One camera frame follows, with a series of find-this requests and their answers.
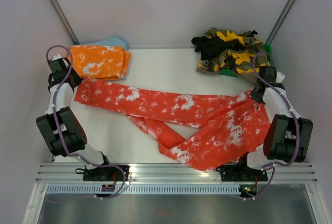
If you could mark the folded orange tie-dye trousers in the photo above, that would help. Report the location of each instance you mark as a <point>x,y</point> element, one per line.
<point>101,62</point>

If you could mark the folded light blue trousers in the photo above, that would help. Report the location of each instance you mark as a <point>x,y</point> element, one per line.
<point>114,42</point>

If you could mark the aluminium front rail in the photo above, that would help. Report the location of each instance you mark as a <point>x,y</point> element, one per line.
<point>171,173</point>

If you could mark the camouflage yellow green trousers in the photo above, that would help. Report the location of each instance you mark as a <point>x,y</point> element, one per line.
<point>225,52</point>

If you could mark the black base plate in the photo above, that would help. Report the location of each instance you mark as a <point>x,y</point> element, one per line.
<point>106,174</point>
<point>240,173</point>

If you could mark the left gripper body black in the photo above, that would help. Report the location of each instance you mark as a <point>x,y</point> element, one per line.
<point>76,79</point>

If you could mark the green plastic bin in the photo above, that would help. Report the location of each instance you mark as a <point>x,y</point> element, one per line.
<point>268,50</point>

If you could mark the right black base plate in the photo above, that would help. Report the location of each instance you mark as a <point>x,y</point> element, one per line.
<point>240,173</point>

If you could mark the corner aluminium post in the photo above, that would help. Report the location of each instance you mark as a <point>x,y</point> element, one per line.
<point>283,15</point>
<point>64,21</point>

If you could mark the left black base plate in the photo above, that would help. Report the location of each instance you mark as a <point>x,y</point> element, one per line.
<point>106,174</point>

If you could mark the black trousers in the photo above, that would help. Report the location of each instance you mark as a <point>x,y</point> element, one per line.
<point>210,48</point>

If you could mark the white slotted cable duct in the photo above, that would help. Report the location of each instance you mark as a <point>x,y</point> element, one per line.
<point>228,189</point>

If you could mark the red white tie-dye trousers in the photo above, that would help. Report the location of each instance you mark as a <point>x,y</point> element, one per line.
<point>200,131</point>

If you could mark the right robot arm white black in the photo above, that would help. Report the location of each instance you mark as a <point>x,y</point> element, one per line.
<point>289,134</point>

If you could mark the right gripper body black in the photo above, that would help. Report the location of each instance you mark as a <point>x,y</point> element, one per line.
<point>256,95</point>

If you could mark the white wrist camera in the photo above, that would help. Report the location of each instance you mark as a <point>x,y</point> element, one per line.
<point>56,57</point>
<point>279,77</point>

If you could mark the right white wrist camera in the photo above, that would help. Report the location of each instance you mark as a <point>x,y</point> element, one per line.
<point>279,77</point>

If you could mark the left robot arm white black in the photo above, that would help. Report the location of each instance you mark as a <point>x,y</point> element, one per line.
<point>59,127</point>

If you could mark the right corner aluminium post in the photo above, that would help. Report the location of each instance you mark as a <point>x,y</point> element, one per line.
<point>283,15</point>

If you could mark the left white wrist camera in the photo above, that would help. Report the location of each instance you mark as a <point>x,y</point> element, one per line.
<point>56,57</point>

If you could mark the left corner aluminium post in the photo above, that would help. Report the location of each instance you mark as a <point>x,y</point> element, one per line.
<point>64,21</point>

